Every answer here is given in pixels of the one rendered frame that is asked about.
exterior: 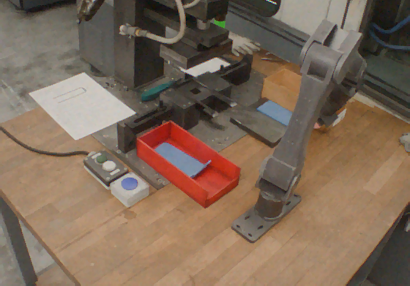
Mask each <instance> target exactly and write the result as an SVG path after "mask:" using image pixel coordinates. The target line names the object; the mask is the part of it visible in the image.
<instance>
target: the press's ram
mask: <svg viewBox="0 0 410 286"><path fill-rule="evenodd" d="M144 15H145V16H146V17H148V18H150V19H152V20H155V21H157V22H158V23H161V24H163V25H164V26H167V27H168V28H170V29H173V30H174V31H177V32H180V28H181V21H180V15H179V11H178V9H171V8H170V7H167V6H165V5H164V4H162V3H159V4H154V5H151V6H148V7H144ZM185 17H186V31H185V34H184V36H183V38H181V39H180V41H178V42H176V43H174V44H166V43H163V44H161V47H160V56H161V57H163V58H164V59H166V60H168V64H170V65H172V64H176V65H178V67H181V68H182V69H184V70H188V69H191V68H193V67H195V66H198V65H199V64H203V63H204V62H206V61H211V60H212V59H215V58H217V57H218V56H221V55H223V54H226V53H228V52H230V51H232V46H233V42H234V40H233V39H231V38H229V30H228V29H224V28H223V27H221V26H219V25H217V24H215V23H210V21H211V20H212V19H210V20H209V21H208V22H207V23H202V21H201V19H200V18H197V17H195V16H193V15H190V14H187V15H185Z"/></svg>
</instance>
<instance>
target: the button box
mask: <svg viewBox="0 0 410 286"><path fill-rule="evenodd" d="M0 129H1V130H2V131H3V132H4V133H5V134H6V135H7V136H8V137H10V138H12V139H13V140H14V141H15V142H16V143H19V145H21V146H22V147H24V148H27V149H28V150H32V151H36V152H38V153H41V154H50V155H56V156H59V157H65V156H70V155H74V154H86V155H88V156H87V158H85V159H83V164H84V168H85V169H86V170H87V171H89V172H90V174H91V175H92V176H94V177H95V178H96V179H97V180H98V181H99V182H100V183H101V184H102V185H103V186H104V187H106V188H107V189H111V185H110V183H112V182H114V181H115V180H117V179H119V178H121V177H123V176H125V175H127V174H128V173H129V169H128V168H127V167H126V166H124V165H123V164H122V163H121V162H120V161H119V160H117V159H116V158H115V157H114V156H112V155H111V154H109V153H108V152H107V151H106V150H105V149H103V150H101V151H97V152H94V151H92V152H88V151H85V150H79V151H71V152H67V153H55V152H49V151H41V150H38V149H35V148H32V147H31V146H27V145H26V144H25V143H23V142H21V141H20V140H19V139H17V138H15V137H14V136H12V135H11V134H10V133H9V132H8V131H7V130H6V129H4V128H3V127H2V126H0ZM100 154H104V155H106V156H107V161H112V162H114V163H115V165H116V167H115V168H114V169H113V170H105V169H104V166H103V165H104V163H102V164H100V163H97V162H96V159H95V158H96V156H97V155H100Z"/></svg>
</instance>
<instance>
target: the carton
mask: <svg viewBox="0 0 410 286"><path fill-rule="evenodd" d="M301 77H302V76H301V75H298V74H296V73H295V72H292V71H291V70H289V69H286V68H285V67H284V68H283V69H282V70H280V71H278V72H276V73H274V74H272V75H270V76H268V77H266V78H264V81H263V85H262V89H261V96H260V97H262V98H263V97H266V98H268V99H270V100H272V101H274V102H276V103H277V104H279V105H281V106H282V107H284V108H286V109H288V110H290V111H292V112H293V109H294V106H295V104H296V103H297V99H298V96H299V90H300V88H299V87H300V79H301ZM346 106H347V104H346V105H344V106H343V107H342V108H341V109H340V110H339V111H337V112H336V114H337V115H338V118H337V119H336V121H335V122H333V123H332V124H331V125H330V126H329V127H327V128H325V124H324V125H323V126H322V127H321V128H318V129H317V130H318V131H322V132H323V133H325V132H326V131H327V130H329V129H330V128H332V127H333V126H335V125H336V124H337V123H338V122H339V121H340V120H341V119H343V117H344V116H345V113H346V109H347V108H346Z"/></svg>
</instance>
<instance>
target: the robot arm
mask: <svg viewBox="0 0 410 286"><path fill-rule="evenodd" d="M363 37H364V36H363V34H362V33H359V32H358V31H354V30H352V29H351V30H350V31H349V32H347V31H344V30H342V29H340V28H338V25H337V24H336V23H333V22H331V21H328V20H325V19H323V20H322V22H320V25H319V26H318V27H317V28H316V30H315V32H313V34H312V35H311V38H310V39H309V40H308V41H307V42H306V43H305V46H304V47H303V49H302V51H301V53H300V57H299V68H301V70H300V72H302V73H303V74H302V77H301V79H300V87H299V88H300V90H299V96H298V99H297V103H296V104H295V106H294V109H293V112H292V116H291V119H290V121H289V123H288V126H287V129H286V131H285V133H284V135H283V137H282V138H281V140H280V142H279V143H278V145H277V148H275V150H274V153H273V154H270V155H269V157H267V158H265V159H264V161H263V162H262V164H261V166H260V168H259V170H258V172H259V175H258V178H257V180H256V182H255V187H257V188H259V189H260V192H259V195H258V201H257V202H256V204H255V205H254V206H253V207H252V208H249V209H248V210H246V212H245V213H243V214H242V215H241V216H239V217H238V218H237V219H235V220H234V222H232V224H231V229H232V230H233V231H234V232H235V233H238V234H239V235H240V236H241V237H243V238H244V239H245V240H247V241H248V242H250V243H252V244H253V243H255V242H257V240H259V239H260V237H262V236H263V235H264V234H265V233H266V232H267V231H268V230H270V229H271V228H272V227H273V226H274V225H275V224H277V223H278V222H279V221H280V220H281V219H282V218H283V217H284V216H285V215H287V213H288V212H290V211H291V210H292V209H293V208H294V207H295V206H297V205H298V204H299V203H300V202H301V199H302V196H301V195H299V194H297V193H296V192H294V190H295V189H296V187H297V184H298V183H299V180H300V178H301V175H302V174H300V173H301V171H302V168H303V166H304V164H305V163H304V161H305V157H306V156H305V154H306V150H307V147H308V142H309V139H310V136H311V134H312V131H313V129H318V128H321V127H322V126H323V125H324V124H325V128H327V127H329V126H330V125H331V124H332V123H333V122H335V121H336V119H337V118H338V115H337V114H336V112H337V111H339V110H340V109H341V108H342V107H343V106H344V105H346V104H347V102H348V101H349V100H350V99H351V98H352V97H353V96H354V95H355V94H356V93H357V92H358V91H359V90H360V89H361V88H362V86H363V84H364V83H365V72H366V69H367V68H366V66H367V63H366V60H365V59H363V58H362V57H361V55H360V54H359V53H358V47H359V45H360V43H361V40H362V38H363ZM321 44H323V45H321ZM246 219H248V220H246ZM260 228H261V229H260Z"/></svg>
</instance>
